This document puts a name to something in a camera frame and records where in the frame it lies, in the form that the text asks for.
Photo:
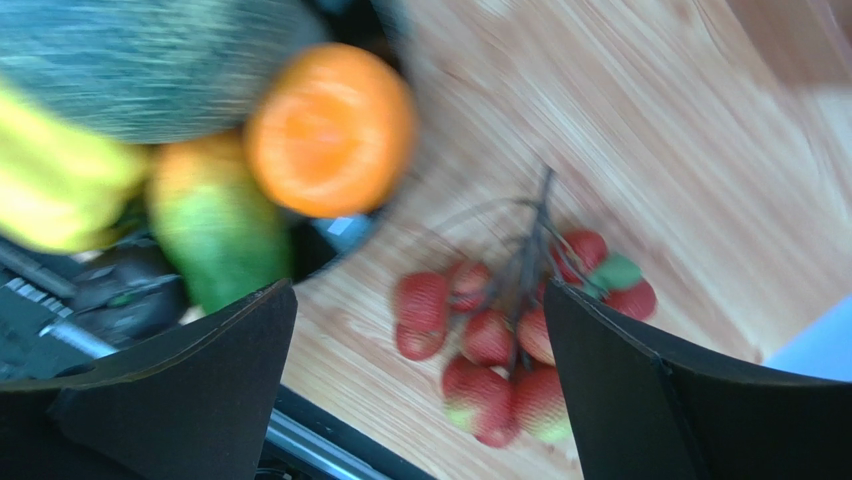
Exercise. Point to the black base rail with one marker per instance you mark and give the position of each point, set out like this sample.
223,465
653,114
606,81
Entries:
40,342

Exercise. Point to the fake green orange mango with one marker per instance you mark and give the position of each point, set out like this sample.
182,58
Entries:
213,223

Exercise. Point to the fake green netted melon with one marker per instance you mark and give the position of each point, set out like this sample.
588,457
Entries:
151,71

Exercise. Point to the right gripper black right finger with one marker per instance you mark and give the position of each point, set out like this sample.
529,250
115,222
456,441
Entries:
646,404

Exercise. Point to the black rimmed plate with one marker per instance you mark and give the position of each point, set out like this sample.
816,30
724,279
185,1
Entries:
382,28

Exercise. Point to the fake yellow bell pepper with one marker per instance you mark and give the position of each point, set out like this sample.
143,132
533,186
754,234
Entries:
66,190

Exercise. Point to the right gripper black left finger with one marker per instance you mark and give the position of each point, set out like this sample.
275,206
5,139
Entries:
192,403

